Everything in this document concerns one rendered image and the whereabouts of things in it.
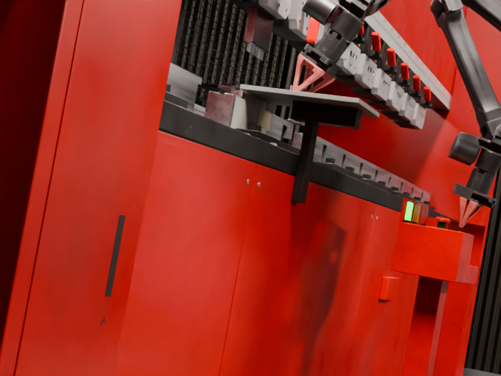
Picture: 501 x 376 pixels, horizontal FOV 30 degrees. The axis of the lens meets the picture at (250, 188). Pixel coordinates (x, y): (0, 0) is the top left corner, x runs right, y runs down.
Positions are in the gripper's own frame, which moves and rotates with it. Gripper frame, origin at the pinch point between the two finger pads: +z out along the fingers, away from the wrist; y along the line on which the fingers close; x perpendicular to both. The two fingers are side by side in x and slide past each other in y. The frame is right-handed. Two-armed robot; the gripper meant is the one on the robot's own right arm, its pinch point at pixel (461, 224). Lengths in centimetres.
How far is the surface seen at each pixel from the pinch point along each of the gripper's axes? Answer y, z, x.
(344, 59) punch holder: 47, -29, 1
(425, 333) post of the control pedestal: -4.6, 27.7, 8.6
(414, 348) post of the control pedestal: -3.5, 32.3, 8.6
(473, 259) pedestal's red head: -5.3, 7.3, -4.3
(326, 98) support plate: 21, -16, 60
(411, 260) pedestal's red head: 3.8, 12.1, 15.2
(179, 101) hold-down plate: 27, -5, 101
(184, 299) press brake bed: 13, 25, 99
